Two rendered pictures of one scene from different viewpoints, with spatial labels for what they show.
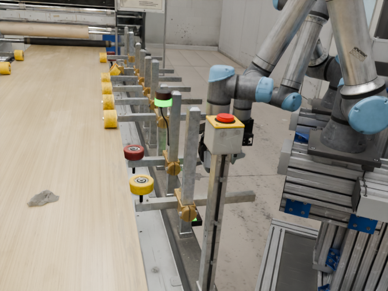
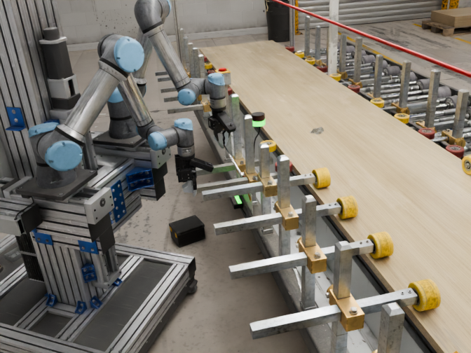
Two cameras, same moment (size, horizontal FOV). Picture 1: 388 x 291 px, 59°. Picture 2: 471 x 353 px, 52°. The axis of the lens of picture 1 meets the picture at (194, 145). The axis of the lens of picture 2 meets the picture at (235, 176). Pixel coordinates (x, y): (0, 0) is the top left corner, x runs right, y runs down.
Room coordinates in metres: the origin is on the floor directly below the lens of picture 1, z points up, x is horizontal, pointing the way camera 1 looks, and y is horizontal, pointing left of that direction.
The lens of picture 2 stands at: (3.23, 0.19, 1.88)
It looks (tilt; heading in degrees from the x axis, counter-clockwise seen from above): 27 degrees down; 185
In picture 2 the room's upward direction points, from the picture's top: 4 degrees counter-clockwise
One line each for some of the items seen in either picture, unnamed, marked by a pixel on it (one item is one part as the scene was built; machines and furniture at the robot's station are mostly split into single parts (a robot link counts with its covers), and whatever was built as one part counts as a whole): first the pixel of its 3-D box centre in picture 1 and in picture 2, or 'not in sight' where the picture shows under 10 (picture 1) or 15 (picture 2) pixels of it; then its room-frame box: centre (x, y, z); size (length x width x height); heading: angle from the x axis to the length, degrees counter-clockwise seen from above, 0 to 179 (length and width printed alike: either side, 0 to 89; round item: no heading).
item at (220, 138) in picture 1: (223, 135); (223, 78); (0.73, -0.07, 1.18); 0.07 x 0.07 x 0.08; 17
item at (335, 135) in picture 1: (346, 130); (123, 123); (1.11, -0.51, 1.09); 0.15 x 0.15 x 0.10
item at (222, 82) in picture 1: (221, 84); (216, 85); (1.03, -0.07, 1.23); 0.09 x 0.08 x 0.11; 82
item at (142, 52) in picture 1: (142, 87); (340, 314); (2.18, 0.37, 0.90); 0.04 x 0.04 x 0.48; 17
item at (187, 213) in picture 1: (184, 204); (240, 163); (1.00, 0.02, 0.81); 0.14 x 0.06 x 0.05; 17
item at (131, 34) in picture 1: (131, 61); not in sight; (2.90, 0.58, 0.92); 0.04 x 0.04 x 0.48; 17
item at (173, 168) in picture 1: (170, 162); (252, 178); (1.24, 0.09, 0.85); 0.14 x 0.06 x 0.05; 17
